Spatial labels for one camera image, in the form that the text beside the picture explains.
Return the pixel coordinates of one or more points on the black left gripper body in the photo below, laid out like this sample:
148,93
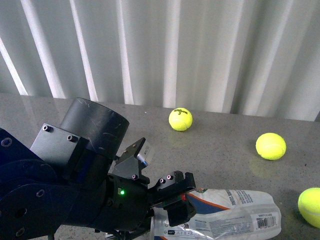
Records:
131,209

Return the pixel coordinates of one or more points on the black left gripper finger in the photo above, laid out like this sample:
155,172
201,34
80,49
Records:
179,209

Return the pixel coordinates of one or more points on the white tennis ball can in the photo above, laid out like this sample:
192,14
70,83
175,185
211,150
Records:
223,214

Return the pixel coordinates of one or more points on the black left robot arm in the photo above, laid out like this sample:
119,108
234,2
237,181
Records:
71,175

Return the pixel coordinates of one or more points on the Wilson tennis ball by curtain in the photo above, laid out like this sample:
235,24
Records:
180,119

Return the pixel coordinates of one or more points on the plain yellow tennis ball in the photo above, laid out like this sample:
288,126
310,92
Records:
271,146

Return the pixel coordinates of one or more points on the Roland Garros tennis ball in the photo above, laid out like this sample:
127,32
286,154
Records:
309,206

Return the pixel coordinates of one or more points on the white pleated curtain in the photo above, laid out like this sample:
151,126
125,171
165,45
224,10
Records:
248,57

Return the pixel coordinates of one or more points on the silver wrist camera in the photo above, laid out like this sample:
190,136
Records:
135,158

